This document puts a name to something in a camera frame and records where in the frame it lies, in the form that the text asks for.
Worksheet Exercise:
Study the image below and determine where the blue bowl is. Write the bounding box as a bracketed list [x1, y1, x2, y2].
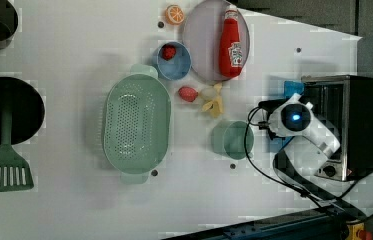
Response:
[152, 41, 192, 81]

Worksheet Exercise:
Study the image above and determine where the green slotted spatula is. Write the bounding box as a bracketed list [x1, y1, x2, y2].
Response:
[0, 106, 34, 192]

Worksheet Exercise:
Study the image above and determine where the red ketchup bottle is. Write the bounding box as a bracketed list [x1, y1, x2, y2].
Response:
[218, 5, 243, 78]

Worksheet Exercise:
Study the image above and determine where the blue metal frame rail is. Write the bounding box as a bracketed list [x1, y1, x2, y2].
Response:
[163, 208, 372, 240]

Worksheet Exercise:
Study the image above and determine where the orange slice toy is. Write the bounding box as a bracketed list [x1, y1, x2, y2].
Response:
[165, 5, 185, 25]

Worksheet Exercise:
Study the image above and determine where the green mug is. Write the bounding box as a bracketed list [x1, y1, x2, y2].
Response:
[211, 120, 254, 160]

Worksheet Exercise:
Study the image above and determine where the black toaster oven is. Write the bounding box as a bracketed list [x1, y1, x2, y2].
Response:
[302, 75, 373, 182]

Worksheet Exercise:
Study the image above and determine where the red strawberry in bowl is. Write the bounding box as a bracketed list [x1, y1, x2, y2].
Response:
[160, 44, 177, 61]

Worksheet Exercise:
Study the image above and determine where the green plastic colander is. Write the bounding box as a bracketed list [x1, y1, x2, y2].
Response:
[102, 64, 171, 184]

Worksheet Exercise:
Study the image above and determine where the peeled banana toy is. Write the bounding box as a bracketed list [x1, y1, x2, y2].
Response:
[199, 83, 224, 118]

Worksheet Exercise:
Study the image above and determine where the black frying pan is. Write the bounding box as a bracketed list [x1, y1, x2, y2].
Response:
[0, 76, 46, 146]

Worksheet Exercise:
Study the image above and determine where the red strawberry toy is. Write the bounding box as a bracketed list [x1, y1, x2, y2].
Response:
[178, 86, 198, 102]

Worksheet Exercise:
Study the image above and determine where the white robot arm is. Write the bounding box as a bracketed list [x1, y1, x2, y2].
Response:
[266, 93, 365, 219]

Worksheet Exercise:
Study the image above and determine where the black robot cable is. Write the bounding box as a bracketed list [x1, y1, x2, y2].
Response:
[243, 106, 373, 223]

